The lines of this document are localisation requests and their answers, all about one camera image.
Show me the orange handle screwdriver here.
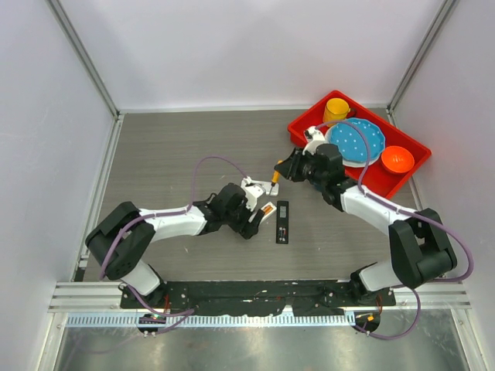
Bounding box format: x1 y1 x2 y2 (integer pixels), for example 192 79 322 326
271 171 279 187

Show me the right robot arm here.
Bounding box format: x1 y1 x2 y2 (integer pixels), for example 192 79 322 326
275 144 457 305

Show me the black remote control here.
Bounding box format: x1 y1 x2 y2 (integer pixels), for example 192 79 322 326
275 200 289 244

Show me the orange bowl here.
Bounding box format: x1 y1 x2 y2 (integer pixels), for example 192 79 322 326
381 145 415 174

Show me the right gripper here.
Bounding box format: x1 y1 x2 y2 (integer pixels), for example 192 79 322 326
275 147 326 186

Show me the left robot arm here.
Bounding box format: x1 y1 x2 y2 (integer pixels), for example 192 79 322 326
85 180 265 308

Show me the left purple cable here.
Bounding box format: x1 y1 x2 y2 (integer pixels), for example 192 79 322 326
98 155 252 335

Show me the yellow cup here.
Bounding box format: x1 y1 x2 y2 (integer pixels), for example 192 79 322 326
323 97 356 127

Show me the white remote with orange batteries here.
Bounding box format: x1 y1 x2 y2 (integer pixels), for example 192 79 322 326
261 202 277 222

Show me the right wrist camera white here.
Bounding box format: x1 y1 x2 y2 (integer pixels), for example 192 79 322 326
302 126 326 155

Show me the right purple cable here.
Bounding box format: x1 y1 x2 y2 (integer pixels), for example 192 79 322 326
315 119 475 341

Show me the purple cable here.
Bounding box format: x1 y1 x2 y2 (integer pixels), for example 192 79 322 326
315 119 475 341
98 155 252 335

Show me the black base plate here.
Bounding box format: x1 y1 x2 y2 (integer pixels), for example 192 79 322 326
118 280 396 317

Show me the white grey plate underneath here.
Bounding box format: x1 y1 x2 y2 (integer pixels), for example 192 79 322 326
325 126 365 168

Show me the blue polka dot plate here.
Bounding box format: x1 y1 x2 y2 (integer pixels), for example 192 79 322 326
329 118 386 163

